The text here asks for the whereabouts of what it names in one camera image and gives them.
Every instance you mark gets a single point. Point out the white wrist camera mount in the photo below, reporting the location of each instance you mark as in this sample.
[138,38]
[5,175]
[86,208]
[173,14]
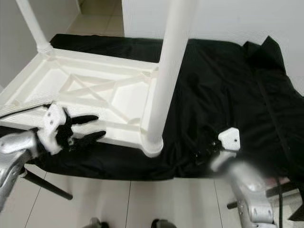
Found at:
[230,137]
[52,118]

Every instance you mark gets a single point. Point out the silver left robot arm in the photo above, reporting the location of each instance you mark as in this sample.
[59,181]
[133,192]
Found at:
[14,156]

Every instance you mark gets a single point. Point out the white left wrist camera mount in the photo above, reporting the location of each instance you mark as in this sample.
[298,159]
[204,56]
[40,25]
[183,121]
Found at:
[52,118]

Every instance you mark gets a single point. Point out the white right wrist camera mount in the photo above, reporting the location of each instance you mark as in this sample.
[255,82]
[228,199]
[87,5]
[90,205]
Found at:
[230,137]

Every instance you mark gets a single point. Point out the grey robot right foot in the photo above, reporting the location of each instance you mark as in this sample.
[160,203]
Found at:
[162,223]

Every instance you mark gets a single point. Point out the black cloth table cover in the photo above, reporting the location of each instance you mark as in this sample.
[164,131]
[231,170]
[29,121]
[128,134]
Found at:
[232,95]

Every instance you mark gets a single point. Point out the grey robot left foot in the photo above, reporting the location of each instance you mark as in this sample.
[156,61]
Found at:
[99,223]

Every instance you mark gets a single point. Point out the white plastic table top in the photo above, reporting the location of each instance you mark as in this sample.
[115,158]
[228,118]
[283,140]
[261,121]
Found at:
[123,99]

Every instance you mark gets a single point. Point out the white plastic table leg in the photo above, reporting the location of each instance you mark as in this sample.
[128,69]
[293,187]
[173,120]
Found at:
[31,23]
[171,66]

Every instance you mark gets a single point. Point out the grey robot foot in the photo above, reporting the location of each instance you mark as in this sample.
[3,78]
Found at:
[99,223]
[162,223]

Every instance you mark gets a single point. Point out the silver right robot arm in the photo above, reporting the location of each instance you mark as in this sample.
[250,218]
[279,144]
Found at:
[251,194]

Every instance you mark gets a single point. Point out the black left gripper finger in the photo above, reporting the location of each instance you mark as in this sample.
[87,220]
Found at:
[83,119]
[90,138]

